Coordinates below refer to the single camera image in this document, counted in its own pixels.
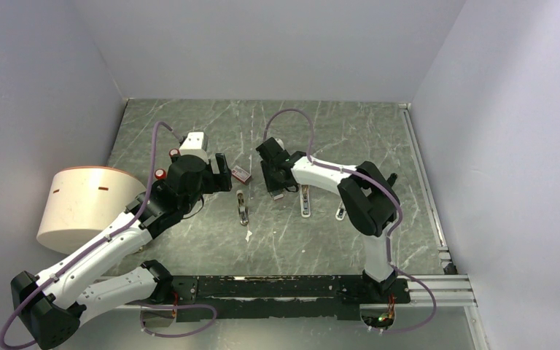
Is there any white cylindrical container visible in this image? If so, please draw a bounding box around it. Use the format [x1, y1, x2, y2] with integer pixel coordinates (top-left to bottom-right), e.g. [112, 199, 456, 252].
[36, 166, 145, 254]

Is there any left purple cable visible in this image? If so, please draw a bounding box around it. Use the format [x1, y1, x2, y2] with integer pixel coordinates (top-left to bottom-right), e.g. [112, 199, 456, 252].
[0, 120, 218, 350]

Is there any small black cylinder object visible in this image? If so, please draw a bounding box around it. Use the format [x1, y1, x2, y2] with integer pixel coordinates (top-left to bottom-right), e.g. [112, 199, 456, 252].
[387, 173, 398, 186]

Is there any red stamp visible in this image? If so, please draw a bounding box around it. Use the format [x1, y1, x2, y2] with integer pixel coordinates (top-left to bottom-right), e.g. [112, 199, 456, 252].
[168, 149, 180, 161]
[154, 168, 168, 180]

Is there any red stamp far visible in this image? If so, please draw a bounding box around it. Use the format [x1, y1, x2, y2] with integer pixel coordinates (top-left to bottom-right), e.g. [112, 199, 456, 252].
[168, 149, 180, 161]

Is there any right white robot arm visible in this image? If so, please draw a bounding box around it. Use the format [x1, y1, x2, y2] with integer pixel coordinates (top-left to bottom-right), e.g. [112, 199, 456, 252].
[256, 138, 400, 302]

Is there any red stamp near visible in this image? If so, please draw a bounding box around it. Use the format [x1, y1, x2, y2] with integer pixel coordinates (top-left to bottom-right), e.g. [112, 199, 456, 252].
[154, 168, 168, 180]

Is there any small beige stapler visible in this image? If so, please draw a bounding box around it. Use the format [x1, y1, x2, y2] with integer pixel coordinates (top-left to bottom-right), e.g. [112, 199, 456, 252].
[236, 190, 249, 226]

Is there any small blue stapler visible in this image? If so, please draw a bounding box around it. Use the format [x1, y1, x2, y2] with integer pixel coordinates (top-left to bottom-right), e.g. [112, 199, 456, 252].
[335, 202, 346, 221]

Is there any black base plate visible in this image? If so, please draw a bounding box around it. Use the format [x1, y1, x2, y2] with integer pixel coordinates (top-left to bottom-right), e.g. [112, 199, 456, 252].
[143, 275, 411, 321]

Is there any aluminium frame rail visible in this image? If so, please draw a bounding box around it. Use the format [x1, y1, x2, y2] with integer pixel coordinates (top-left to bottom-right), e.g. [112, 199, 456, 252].
[50, 274, 477, 310]

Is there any long white stapler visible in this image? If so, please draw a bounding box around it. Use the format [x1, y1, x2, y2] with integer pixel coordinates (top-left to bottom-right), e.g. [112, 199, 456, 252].
[300, 185, 311, 218]

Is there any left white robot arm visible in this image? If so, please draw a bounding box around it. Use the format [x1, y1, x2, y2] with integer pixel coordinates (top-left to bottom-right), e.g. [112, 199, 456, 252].
[10, 153, 232, 349]

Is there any red staple box sleeve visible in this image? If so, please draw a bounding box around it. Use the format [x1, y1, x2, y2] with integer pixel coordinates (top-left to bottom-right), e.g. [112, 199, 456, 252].
[231, 166, 252, 185]

